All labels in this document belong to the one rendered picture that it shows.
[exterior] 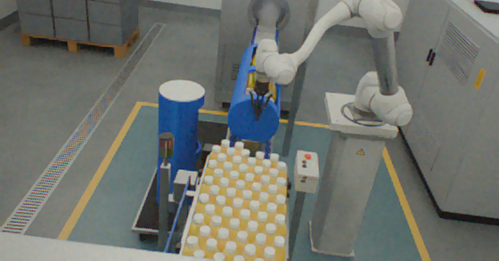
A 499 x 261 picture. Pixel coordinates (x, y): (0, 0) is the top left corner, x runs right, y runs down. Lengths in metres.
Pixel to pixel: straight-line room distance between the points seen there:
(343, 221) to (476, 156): 1.15
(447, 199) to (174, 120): 2.24
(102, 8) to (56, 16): 0.56
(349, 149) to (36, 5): 4.32
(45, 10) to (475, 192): 4.86
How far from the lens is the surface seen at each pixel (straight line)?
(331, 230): 3.24
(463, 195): 3.97
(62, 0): 5.94
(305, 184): 2.17
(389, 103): 2.57
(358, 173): 2.96
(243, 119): 2.48
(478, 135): 3.68
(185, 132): 2.87
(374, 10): 2.26
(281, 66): 2.10
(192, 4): 7.65
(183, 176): 2.42
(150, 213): 3.27
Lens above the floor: 2.33
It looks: 30 degrees down
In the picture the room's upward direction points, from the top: 8 degrees clockwise
